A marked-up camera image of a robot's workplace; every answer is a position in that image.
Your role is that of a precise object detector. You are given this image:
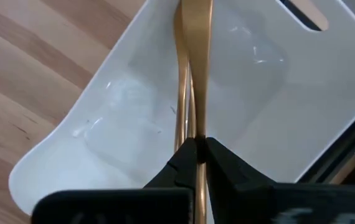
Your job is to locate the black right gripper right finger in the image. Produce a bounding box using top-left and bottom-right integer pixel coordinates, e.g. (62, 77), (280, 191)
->
(204, 136), (355, 224)

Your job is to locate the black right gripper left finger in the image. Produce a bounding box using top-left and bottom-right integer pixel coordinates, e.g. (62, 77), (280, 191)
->
(30, 136), (197, 224)

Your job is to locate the white plastic bin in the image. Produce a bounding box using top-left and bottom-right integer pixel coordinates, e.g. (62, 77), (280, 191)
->
(7, 0), (355, 216)

